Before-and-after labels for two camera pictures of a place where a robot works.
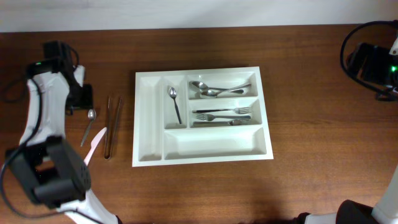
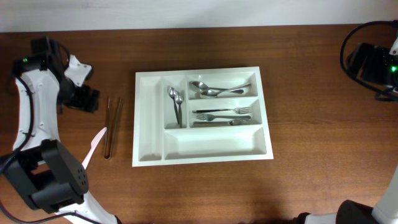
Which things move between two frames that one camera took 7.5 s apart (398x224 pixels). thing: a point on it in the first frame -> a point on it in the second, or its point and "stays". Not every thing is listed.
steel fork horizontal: (245, 110) stays
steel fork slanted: (209, 117) stays
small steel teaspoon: (91, 115) -> (179, 98)
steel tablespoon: (201, 86) stays
